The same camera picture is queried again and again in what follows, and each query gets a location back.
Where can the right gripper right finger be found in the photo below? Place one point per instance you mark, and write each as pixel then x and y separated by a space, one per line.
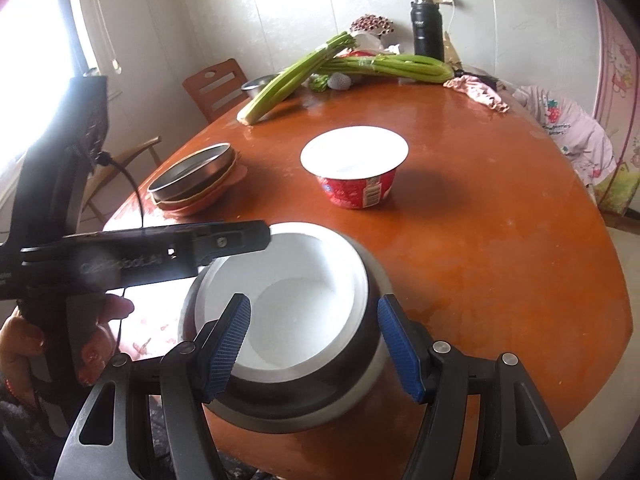
pixel 516 435

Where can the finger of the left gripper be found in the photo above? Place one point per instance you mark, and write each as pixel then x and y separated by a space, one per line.
pixel 97 262

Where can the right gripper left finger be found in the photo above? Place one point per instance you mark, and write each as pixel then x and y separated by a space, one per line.
pixel 112 438

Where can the stainless steel pan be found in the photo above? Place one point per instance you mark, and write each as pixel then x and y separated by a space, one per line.
pixel 192 170

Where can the yellow scalloped plate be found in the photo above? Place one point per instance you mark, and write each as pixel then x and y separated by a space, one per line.
pixel 198 191

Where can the orange bear-shaped plate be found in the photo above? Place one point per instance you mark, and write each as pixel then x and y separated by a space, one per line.
pixel 203 200

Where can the small stainless steel bowl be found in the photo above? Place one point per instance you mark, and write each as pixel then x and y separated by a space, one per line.
pixel 318 398

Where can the red paper noodle bowl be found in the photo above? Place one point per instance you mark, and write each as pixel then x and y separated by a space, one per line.
pixel 355 166

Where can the person's left hand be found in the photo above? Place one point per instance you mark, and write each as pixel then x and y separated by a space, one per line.
pixel 21 340

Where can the tan curved-back chair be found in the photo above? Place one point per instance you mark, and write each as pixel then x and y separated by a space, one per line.
pixel 106 174

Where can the red wooden chair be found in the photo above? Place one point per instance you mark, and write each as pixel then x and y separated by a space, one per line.
pixel 217 88

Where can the large stainless steel bowl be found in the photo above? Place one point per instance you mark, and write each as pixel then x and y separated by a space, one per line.
pixel 253 87

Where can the thick celery bunch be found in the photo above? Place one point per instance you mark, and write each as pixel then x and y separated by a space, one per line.
pixel 283 85

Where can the pink child's jacket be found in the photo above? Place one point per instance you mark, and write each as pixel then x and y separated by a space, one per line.
pixel 578 136

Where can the foam-netted white fruit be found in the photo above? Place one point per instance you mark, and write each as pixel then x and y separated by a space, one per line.
pixel 339 82

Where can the pink patterned cloth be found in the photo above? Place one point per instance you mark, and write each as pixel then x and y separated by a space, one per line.
pixel 478 91

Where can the thin celery bunch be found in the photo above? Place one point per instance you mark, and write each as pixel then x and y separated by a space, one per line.
pixel 408 66

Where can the pink Hello Kitty curtain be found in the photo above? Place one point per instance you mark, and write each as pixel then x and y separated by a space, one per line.
pixel 617 111

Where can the black thermos bottle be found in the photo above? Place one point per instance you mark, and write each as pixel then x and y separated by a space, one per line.
pixel 426 23

